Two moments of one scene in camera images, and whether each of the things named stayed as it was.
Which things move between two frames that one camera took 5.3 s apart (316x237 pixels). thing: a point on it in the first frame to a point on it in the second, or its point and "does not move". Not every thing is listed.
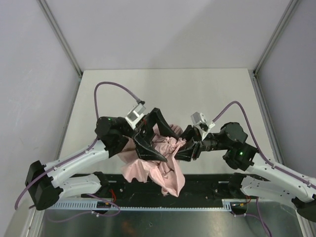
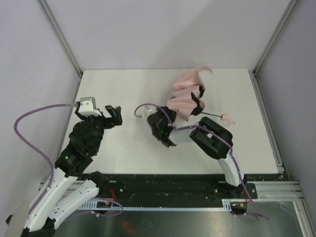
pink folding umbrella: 167,176 to 182,102
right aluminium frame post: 277,34 does not move
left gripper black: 142,132 to 108,119
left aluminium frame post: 59,36 does not move
